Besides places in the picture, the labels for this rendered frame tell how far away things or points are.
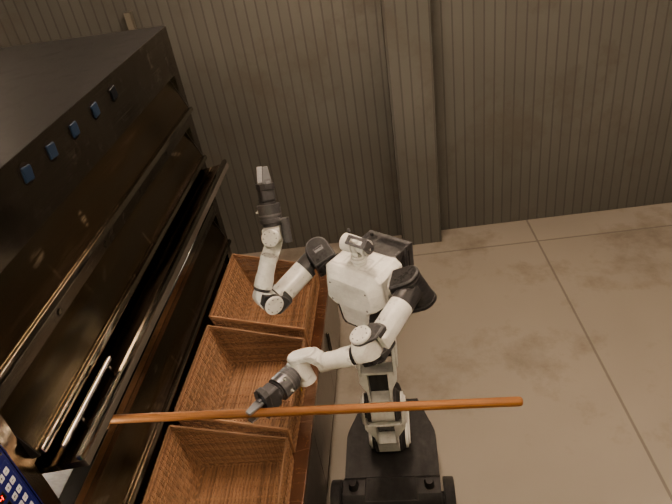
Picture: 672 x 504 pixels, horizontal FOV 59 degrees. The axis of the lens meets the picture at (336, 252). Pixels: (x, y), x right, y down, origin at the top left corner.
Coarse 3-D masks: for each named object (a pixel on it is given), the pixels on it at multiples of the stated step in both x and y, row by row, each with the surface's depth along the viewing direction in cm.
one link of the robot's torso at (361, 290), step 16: (384, 240) 230; (400, 240) 228; (336, 256) 225; (368, 256) 222; (384, 256) 220; (400, 256) 222; (336, 272) 220; (352, 272) 216; (368, 272) 214; (384, 272) 213; (336, 288) 222; (352, 288) 215; (368, 288) 211; (384, 288) 212; (352, 304) 220; (368, 304) 214; (384, 304) 214; (352, 320) 228; (368, 320) 223
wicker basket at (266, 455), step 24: (168, 432) 236; (192, 432) 240; (216, 432) 239; (240, 432) 240; (168, 456) 232; (192, 456) 247; (216, 456) 249; (240, 456) 249; (264, 456) 247; (288, 456) 239; (168, 480) 228; (192, 480) 241; (216, 480) 245; (240, 480) 244; (264, 480) 242; (288, 480) 236
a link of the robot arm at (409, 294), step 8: (424, 280) 208; (400, 288) 208; (408, 288) 204; (416, 288) 205; (424, 288) 207; (392, 296) 205; (400, 296) 203; (408, 296) 203; (416, 296) 204; (424, 296) 208; (432, 296) 210; (416, 304) 206; (424, 304) 209
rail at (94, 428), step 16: (224, 160) 302; (208, 192) 275; (192, 224) 252; (176, 256) 233; (160, 288) 216; (144, 320) 202; (128, 352) 189; (112, 384) 178; (112, 400) 175; (96, 416) 168; (96, 432) 165; (80, 448) 160
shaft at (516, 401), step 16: (432, 400) 186; (448, 400) 185; (464, 400) 184; (480, 400) 183; (496, 400) 183; (512, 400) 182; (128, 416) 198; (144, 416) 197; (160, 416) 196; (176, 416) 195; (192, 416) 194; (208, 416) 194; (224, 416) 193; (240, 416) 193; (256, 416) 192; (272, 416) 192
